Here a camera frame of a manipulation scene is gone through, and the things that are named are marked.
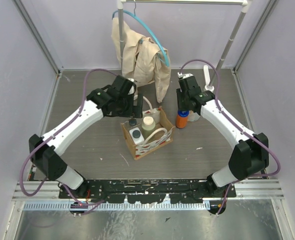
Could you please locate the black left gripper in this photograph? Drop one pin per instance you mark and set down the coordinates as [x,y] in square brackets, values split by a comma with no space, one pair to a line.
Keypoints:
[138,107]

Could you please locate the pink bottle pink cap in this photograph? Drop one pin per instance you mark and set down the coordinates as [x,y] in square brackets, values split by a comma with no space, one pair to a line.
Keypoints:
[193,116]

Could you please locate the beige jacket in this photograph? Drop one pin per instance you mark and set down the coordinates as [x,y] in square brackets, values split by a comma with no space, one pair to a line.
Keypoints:
[142,59]

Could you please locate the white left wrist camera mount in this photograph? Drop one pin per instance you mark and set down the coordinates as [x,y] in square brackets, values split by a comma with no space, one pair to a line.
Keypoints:
[133,86]

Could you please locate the blue clothes hanger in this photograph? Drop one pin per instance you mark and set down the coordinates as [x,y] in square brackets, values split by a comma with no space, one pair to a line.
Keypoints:
[152,37]

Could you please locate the orange bottle blue pump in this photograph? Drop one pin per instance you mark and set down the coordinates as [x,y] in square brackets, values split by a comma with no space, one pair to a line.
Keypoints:
[181,119]

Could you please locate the slotted grey cable duct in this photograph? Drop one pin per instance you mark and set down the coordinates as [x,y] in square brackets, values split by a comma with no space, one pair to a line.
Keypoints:
[69,206]

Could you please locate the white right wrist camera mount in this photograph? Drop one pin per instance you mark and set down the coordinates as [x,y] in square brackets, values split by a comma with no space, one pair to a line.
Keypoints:
[182,76]

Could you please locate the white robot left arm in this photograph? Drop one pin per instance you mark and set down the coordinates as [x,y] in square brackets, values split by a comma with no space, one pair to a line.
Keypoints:
[46,150]

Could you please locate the clear bottle grey cap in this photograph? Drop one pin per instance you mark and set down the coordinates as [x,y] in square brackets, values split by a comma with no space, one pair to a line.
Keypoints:
[131,124]

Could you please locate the white clothes rack frame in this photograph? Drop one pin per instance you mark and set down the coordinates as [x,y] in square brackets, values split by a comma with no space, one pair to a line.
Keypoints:
[189,29]

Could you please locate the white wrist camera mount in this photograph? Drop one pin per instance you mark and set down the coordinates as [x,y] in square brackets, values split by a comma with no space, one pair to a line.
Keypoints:
[133,86]
[182,76]

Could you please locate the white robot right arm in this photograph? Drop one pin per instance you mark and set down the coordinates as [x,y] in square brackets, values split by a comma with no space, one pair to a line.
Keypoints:
[248,156]

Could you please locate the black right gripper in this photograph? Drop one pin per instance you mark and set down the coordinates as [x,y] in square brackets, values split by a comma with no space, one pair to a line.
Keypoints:
[180,105]

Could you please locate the green bottle beige cap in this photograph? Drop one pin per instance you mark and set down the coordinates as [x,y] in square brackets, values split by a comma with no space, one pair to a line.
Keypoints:
[148,126]

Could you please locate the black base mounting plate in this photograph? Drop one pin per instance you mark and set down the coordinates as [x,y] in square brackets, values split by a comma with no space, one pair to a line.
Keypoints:
[146,191]

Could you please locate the white bottle grey cap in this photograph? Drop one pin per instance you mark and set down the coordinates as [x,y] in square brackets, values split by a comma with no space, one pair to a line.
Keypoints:
[136,136]

